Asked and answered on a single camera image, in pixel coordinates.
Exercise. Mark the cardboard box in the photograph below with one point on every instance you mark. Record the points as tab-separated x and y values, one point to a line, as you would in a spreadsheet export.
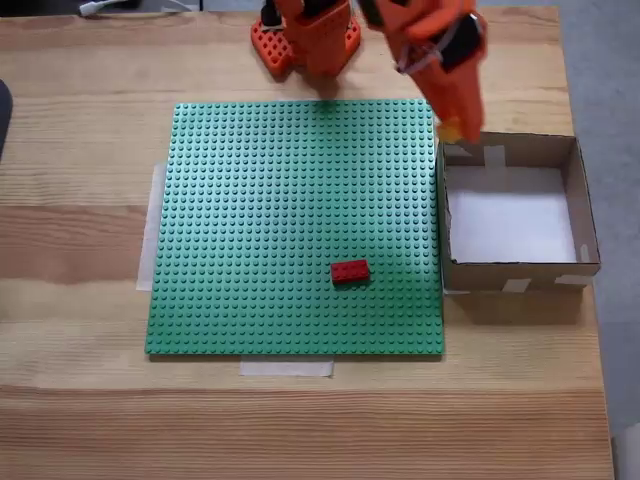
585	200

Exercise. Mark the white paper sheet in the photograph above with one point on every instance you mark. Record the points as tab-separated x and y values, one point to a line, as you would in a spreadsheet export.
510	220

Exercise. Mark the red lego block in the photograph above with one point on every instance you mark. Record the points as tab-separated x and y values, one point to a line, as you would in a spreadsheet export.
351	272

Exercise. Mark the yellow lego block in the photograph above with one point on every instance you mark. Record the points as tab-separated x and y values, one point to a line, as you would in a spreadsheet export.
450	131

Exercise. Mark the black rounded object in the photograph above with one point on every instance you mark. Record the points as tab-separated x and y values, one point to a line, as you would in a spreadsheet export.
4	115

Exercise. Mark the masking tape strip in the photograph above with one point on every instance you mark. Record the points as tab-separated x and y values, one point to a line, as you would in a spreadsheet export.
147	240
285	368

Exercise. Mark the green lego baseplate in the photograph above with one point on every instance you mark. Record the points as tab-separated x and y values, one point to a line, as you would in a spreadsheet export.
300	225

